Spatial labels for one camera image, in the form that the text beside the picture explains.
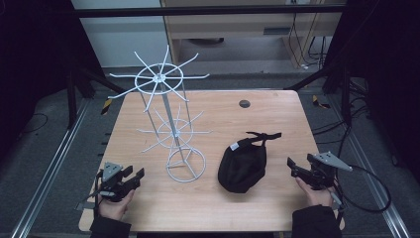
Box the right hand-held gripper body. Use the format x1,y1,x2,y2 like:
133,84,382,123
305,151,354,191

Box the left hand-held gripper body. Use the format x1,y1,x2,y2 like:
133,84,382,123
88,161,137,203

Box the person's right hand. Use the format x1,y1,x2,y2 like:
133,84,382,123
294,176,335,208

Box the person's left hand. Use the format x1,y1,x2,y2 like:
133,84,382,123
97,188,137,222

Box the black cap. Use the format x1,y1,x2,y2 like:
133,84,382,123
217,131,283,194

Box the yellow black striped marker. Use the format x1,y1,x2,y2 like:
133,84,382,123
100,97,114,116
311,94,332,110

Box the black metal stand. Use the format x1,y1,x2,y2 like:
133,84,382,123
282,60,353,127
64,63,128,131

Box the white cabinet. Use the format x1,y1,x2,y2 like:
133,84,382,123
70,0,173,69

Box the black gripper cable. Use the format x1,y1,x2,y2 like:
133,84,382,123
93,170,101,220
331,164,393,214

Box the metal floor rail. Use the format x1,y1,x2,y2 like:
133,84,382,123
10,98,91,238
325,93,412,238

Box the black floor cables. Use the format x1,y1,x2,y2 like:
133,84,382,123
311,78,374,147

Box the white wire rack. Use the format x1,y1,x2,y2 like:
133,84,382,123
107,44,213,183

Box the thin black floor cable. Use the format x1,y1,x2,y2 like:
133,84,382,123
19,112,50,136

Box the bundle of hanging cables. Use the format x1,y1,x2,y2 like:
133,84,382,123
287,12,329,71

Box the black horizontal frame bar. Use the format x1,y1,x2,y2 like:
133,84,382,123
60,3,349,19

